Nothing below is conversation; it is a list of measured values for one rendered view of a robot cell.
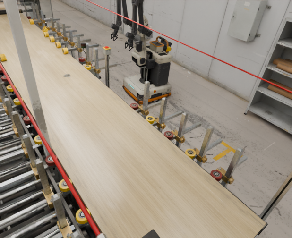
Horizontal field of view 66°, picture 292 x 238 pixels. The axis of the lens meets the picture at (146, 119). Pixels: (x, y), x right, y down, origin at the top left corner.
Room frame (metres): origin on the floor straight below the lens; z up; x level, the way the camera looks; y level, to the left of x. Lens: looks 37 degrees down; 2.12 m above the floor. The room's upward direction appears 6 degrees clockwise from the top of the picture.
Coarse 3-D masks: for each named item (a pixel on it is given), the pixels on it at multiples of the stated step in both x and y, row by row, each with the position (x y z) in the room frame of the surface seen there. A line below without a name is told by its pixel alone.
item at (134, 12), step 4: (136, 0) 3.04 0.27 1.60; (132, 4) 3.09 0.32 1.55; (136, 4) 3.04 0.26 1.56; (132, 8) 3.09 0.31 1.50; (136, 8) 3.08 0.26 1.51; (132, 12) 3.09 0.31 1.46; (136, 12) 3.08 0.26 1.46; (132, 16) 3.09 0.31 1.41; (136, 16) 3.08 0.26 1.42; (136, 20) 3.09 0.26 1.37; (132, 24) 3.09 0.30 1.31; (136, 24) 3.09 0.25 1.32; (132, 28) 3.09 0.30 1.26; (136, 28) 3.08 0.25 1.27; (132, 32) 3.08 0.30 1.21
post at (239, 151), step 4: (240, 148) 1.09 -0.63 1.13; (236, 152) 1.08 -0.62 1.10; (240, 152) 1.07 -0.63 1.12; (236, 156) 1.07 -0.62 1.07; (240, 156) 1.08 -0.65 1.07; (232, 160) 1.08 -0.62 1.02; (236, 160) 1.07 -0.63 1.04; (232, 164) 1.07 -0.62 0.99; (236, 164) 1.08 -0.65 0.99; (228, 168) 1.09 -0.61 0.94; (232, 168) 1.07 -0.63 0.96; (228, 172) 1.08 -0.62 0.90; (232, 172) 1.08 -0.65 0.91; (228, 176) 1.07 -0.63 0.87; (224, 184) 1.07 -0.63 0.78
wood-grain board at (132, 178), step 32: (0, 32) 3.45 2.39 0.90; (32, 32) 3.60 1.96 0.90; (32, 64) 2.46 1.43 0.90; (64, 64) 2.55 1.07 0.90; (64, 96) 1.83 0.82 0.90; (96, 96) 1.89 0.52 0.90; (64, 128) 1.36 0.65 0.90; (96, 128) 1.41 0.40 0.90; (128, 128) 1.45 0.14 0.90; (64, 160) 1.04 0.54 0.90; (96, 160) 1.07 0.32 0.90; (128, 160) 1.10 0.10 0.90; (160, 160) 1.13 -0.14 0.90; (192, 160) 1.16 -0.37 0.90; (96, 192) 0.81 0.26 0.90; (128, 192) 0.83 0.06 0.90; (160, 192) 0.86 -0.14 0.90; (192, 192) 0.88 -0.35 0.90; (224, 192) 0.91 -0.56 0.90; (96, 224) 0.62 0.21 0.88; (128, 224) 0.63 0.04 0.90; (160, 224) 0.65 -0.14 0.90; (192, 224) 0.67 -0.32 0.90; (224, 224) 0.69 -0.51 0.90; (256, 224) 0.71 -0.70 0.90
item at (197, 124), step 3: (198, 123) 1.68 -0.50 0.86; (192, 126) 1.63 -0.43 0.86; (195, 126) 1.63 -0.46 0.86; (198, 126) 1.66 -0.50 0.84; (186, 129) 1.57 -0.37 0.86; (189, 129) 1.58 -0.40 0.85; (192, 129) 1.61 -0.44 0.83; (186, 132) 1.56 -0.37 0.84; (174, 135) 1.48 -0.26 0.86; (174, 138) 1.46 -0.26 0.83
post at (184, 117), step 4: (184, 112) 1.47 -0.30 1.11; (184, 116) 1.44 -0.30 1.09; (180, 120) 1.47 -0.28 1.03; (184, 120) 1.44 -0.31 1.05; (180, 124) 1.46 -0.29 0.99; (184, 124) 1.45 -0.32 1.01; (180, 128) 1.45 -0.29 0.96; (184, 128) 1.46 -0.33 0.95; (180, 132) 1.45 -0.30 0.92; (180, 136) 1.44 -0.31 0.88; (176, 144) 1.46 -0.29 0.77; (180, 144) 1.46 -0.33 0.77
